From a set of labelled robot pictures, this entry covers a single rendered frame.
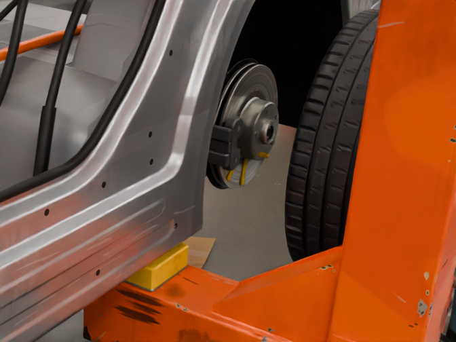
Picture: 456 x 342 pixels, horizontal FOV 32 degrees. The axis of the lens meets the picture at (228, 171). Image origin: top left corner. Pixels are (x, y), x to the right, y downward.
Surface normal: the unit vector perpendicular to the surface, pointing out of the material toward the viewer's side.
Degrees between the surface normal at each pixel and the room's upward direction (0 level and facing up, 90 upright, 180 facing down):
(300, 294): 90
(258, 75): 90
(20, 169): 80
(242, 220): 0
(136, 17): 58
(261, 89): 90
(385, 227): 90
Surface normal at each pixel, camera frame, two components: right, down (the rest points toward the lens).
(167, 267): 0.88, 0.24
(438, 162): -0.47, 0.28
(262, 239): 0.09, -0.93
